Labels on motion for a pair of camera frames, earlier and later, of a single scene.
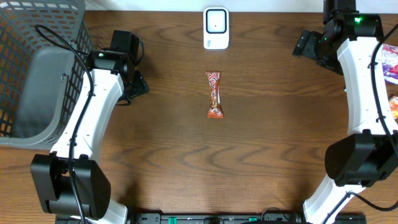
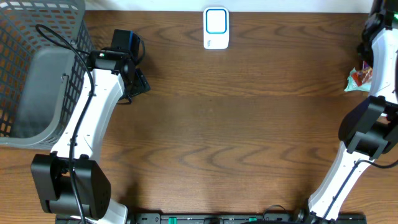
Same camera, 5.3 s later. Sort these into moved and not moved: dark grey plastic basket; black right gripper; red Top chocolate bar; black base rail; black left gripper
Moved: black right gripper; red Top chocolate bar
Not moved: black base rail; black left gripper; dark grey plastic basket
